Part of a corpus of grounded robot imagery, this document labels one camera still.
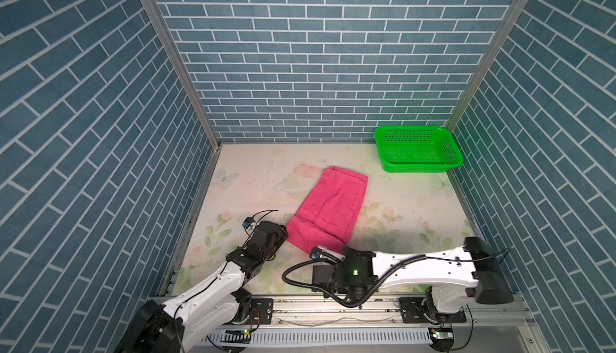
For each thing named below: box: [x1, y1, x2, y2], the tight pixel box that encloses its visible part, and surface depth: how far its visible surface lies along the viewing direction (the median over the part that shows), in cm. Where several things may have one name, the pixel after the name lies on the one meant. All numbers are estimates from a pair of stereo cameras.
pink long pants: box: [286, 166, 369, 253], surface depth 96 cm
